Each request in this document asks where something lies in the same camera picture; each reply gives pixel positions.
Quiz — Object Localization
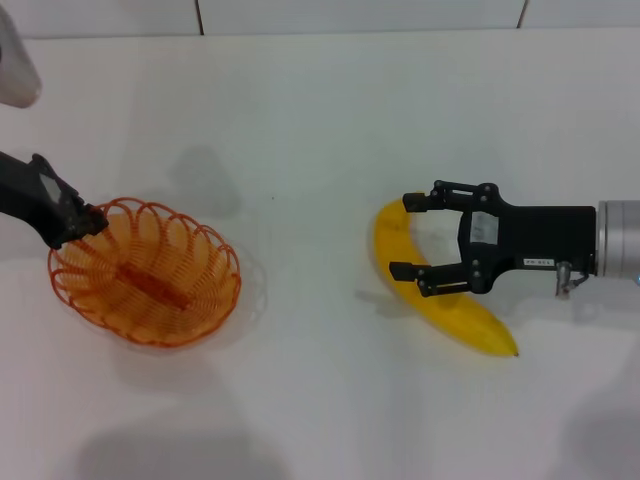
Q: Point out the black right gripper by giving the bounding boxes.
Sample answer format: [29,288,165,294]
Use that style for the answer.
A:
[388,179,600,300]

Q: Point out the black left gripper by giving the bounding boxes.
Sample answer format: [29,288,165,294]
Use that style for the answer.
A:
[0,149,110,251]

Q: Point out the yellow banana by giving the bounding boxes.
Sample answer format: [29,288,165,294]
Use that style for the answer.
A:
[368,198,520,359]

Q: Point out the orange plastic woven basket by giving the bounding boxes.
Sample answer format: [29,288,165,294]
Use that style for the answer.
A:
[47,197,243,351]

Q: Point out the right gripper cable silver plug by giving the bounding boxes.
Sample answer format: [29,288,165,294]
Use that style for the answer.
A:
[553,258,591,300]

